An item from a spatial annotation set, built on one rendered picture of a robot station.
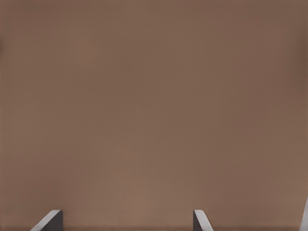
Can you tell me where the silver frame post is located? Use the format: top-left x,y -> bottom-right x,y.
300,194 -> 308,231

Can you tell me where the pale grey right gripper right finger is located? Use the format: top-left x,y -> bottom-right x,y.
192,209 -> 215,231

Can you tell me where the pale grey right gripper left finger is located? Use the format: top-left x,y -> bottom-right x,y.
29,209 -> 64,231

